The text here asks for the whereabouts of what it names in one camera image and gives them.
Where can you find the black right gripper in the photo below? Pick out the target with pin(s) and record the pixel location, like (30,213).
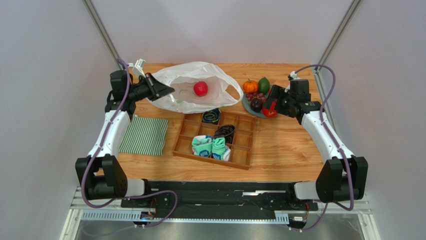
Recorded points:
(274,101)

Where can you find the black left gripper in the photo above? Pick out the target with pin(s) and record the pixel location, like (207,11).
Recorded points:
(156,89)

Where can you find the red apple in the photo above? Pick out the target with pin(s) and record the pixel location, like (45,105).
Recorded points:
(269,112)

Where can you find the dark purple plum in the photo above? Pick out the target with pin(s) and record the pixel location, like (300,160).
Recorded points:
(256,105)

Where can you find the white plastic bag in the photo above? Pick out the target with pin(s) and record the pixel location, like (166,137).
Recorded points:
(224,90)

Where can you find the red pomegranate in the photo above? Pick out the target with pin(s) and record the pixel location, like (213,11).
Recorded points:
(201,88)

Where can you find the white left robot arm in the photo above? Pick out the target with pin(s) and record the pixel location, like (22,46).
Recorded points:
(99,173)

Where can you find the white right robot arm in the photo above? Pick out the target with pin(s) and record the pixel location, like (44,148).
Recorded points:
(343,175)

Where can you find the green avocado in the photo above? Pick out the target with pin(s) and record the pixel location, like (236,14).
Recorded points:
(263,85)

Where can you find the red grapes bunch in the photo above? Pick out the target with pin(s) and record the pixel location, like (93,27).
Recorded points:
(256,95)

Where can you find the small orange pumpkin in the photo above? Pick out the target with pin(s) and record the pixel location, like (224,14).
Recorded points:
(250,86)

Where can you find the grey plate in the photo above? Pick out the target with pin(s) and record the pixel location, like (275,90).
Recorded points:
(246,105)

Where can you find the green striped cloth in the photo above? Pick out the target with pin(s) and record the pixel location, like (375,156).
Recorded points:
(145,136)

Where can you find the wooden divided tray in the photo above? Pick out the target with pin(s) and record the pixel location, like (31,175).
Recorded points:
(237,129)

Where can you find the left teal rolled sock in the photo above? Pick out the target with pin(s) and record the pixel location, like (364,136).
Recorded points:
(202,145)

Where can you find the teal rolled sock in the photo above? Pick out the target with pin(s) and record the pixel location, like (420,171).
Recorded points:
(220,150)
(202,145)

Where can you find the right teal rolled sock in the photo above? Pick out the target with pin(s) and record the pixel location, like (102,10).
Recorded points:
(220,150)

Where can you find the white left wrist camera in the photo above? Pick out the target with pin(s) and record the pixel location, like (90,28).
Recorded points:
(137,67)

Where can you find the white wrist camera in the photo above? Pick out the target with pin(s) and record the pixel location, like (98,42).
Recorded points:
(137,67)
(293,76)

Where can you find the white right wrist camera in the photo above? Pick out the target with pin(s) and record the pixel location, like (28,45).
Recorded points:
(293,76)

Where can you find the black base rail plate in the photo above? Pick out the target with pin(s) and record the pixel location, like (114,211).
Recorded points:
(221,200)

